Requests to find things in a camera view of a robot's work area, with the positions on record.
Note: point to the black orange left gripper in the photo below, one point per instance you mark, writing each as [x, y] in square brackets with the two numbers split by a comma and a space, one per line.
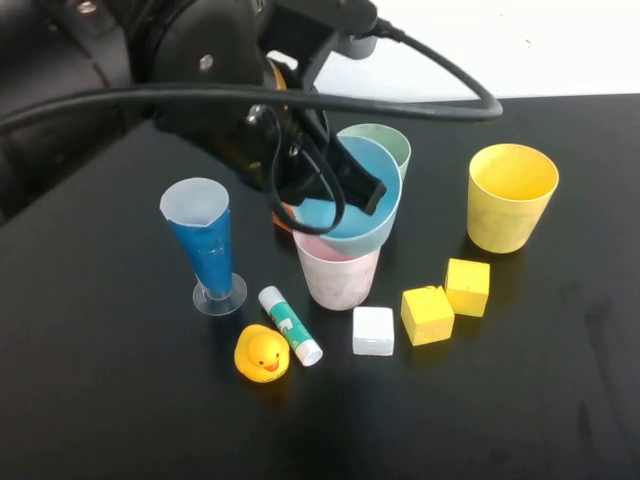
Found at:
[260, 150]

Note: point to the blue plastic cup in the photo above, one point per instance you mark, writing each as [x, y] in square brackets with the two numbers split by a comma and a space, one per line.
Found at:
[362, 242]

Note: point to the green plastic cup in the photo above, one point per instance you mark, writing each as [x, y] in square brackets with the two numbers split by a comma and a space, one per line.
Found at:
[401, 150]

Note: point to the yellow plastic cup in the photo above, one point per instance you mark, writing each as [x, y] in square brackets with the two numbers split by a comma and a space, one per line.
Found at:
[500, 225]

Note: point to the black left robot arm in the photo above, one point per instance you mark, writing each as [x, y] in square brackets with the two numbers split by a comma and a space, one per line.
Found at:
[190, 50]

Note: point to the orange-red cube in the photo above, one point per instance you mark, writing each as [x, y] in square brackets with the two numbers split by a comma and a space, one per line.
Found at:
[280, 225]

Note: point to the pink plastic cup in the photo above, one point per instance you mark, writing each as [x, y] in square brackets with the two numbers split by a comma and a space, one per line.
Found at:
[340, 285]

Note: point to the white block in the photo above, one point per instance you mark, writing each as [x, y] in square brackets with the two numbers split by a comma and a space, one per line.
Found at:
[372, 330]

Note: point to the white green glue stick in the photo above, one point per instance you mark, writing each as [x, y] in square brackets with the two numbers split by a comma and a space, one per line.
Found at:
[287, 325]

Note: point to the blue-taped conical measuring glass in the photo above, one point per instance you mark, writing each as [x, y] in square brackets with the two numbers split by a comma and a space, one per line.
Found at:
[205, 250]

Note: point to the yellow cube with chipped edge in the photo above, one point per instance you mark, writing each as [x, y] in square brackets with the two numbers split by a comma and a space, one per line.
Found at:
[427, 317]

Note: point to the yellow rubber duck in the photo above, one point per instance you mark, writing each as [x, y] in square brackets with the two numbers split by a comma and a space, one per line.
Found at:
[260, 355]

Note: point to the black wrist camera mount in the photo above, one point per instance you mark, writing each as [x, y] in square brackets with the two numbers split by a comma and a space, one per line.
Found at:
[320, 20]

